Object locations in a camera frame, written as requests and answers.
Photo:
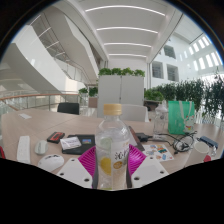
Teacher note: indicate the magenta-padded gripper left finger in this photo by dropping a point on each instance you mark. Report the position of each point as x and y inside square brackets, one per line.
[75, 170]

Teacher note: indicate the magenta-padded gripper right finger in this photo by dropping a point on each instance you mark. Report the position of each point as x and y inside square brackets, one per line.
[148, 170]

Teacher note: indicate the clear drink bottle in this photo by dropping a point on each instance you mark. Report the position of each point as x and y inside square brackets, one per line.
[111, 143]

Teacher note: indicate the colourful sticker sheet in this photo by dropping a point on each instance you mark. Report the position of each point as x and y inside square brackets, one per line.
[159, 152]

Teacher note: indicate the white computer mouse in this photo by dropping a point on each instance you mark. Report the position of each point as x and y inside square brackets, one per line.
[50, 162]

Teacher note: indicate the white card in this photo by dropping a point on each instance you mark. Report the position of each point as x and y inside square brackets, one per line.
[70, 143]

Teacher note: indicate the tablet in brown cover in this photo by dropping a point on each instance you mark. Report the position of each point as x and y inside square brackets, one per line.
[136, 138]

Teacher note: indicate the black power adapter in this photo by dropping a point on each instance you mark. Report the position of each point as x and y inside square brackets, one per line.
[141, 136]

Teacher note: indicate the red and black small box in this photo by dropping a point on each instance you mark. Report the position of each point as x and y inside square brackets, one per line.
[55, 137]

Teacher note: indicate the grey computer mouse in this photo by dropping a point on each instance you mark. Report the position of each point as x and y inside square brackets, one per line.
[41, 147]

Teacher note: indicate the white cup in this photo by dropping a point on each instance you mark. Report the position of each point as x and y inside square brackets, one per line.
[197, 153]

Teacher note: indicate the flat round red coaster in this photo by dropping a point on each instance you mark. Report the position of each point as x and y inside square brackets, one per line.
[207, 159]

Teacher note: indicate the green tote bag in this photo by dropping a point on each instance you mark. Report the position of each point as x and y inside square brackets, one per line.
[178, 116]

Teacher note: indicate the black chair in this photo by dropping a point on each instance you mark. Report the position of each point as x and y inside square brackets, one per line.
[68, 108]

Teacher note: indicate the white paper sheet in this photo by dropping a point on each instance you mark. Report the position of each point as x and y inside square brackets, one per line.
[25, 116]

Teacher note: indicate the planter box with green plants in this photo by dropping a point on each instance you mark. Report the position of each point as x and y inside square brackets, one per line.
[89, 95]

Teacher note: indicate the white cabinet topped with plants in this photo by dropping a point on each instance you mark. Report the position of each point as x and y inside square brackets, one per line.
[120, 93]

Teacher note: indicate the row of green potted trees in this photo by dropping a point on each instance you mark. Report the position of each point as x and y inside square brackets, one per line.
[190, 95]

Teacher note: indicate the ceiling light strips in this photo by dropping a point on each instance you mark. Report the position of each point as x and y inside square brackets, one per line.
[128, 30]

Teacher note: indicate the glass railing with wood rail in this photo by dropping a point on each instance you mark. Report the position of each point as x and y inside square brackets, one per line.
[33, 100]

